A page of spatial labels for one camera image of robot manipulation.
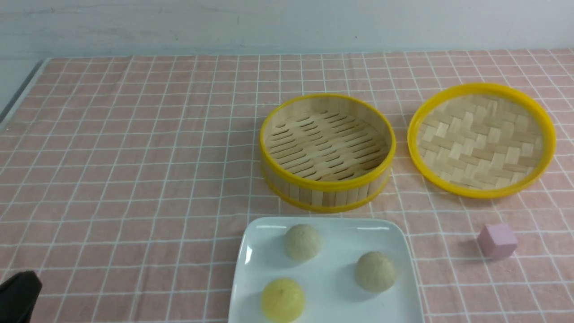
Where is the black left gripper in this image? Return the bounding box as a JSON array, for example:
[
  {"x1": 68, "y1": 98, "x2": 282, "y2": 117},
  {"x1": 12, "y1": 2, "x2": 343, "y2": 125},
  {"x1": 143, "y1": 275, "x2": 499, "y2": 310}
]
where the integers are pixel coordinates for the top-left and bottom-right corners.
[{"x1": 0, "y1": 271, "x2": 43, "y2": 323}]

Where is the yellow steamed bun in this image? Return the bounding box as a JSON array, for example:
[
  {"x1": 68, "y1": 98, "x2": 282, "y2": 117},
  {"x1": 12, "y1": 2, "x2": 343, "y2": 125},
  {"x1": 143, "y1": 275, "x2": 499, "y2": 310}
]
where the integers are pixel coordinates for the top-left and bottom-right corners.
[{"x1": 261, "y1": 278, "x2": 306, "y2": 323}]

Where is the white steamed bun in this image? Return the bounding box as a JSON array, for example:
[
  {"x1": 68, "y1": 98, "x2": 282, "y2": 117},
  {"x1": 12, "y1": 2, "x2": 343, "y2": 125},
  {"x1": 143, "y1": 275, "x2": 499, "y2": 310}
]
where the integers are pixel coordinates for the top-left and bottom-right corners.
[
  {"x1": 354, "y1": 251, "x2": 396, "y2": 294},
  {"x1": 284, "y1": 223, "x2": 322, "y2": 262}
]

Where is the white square plate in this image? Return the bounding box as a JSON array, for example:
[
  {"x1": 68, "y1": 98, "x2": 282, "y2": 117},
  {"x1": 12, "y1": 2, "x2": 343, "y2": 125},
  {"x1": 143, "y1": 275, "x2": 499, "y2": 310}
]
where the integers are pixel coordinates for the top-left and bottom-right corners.
[{"x1": 228, "y1": 217, "x2": 425, "y2": 323}]

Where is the pink checkered tablecloth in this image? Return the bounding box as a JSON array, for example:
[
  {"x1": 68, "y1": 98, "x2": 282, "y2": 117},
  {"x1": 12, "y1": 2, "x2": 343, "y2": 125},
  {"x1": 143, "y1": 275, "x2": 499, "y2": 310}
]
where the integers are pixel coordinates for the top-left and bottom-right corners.
[{"x1": 0, "y1": 48, "x2": 574, "y2": 323}]

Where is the yellow-rimmed bamboo steamer basket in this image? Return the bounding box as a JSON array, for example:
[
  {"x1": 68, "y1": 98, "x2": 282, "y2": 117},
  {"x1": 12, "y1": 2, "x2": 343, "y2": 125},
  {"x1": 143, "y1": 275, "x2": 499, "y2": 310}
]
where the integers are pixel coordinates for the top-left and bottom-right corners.
[{"x1": 259, "y1": 93, "x2": 396, "y2": 213}]

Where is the yellow-rimmed woven steamer lid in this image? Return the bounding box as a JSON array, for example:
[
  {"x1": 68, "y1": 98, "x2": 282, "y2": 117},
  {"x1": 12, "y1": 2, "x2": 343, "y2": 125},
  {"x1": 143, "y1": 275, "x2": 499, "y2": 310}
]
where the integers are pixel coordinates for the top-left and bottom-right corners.
[{"x1": 407, "y1": 83, "x2": 557, "y2": 199}]

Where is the pink cube block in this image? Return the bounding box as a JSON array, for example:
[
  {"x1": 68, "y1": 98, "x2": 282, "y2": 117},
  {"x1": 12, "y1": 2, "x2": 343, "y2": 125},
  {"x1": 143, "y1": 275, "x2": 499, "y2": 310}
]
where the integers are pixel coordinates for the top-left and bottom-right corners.
[{"x1": 476, "y1": 223, "x2": 518, "y2": 259}]

